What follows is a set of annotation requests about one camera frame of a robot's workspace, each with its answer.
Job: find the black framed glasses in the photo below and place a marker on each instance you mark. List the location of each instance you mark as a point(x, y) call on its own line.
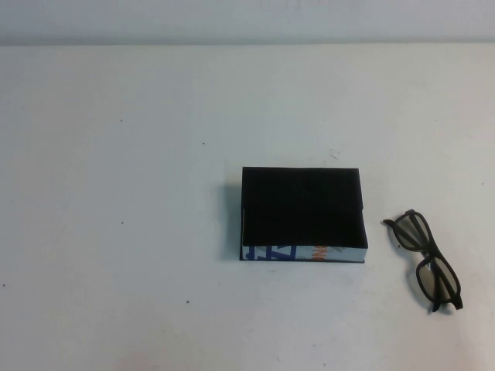
point(410, 235)

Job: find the black printed glasses case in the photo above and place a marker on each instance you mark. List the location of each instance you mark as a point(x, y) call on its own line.
point(301, 205)

